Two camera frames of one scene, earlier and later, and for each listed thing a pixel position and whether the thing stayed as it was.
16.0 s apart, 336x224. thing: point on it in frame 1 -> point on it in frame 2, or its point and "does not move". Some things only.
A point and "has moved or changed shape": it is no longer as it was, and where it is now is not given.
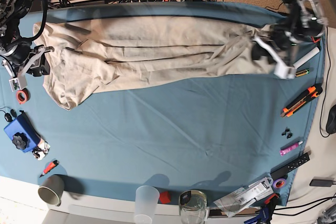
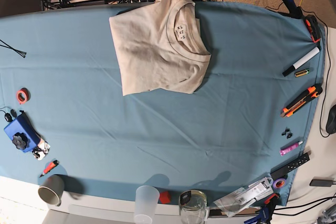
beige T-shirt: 80,55 has moved or changed shape
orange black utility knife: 313,91 does not move
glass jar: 192,204 does not move
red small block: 165,197 does not move
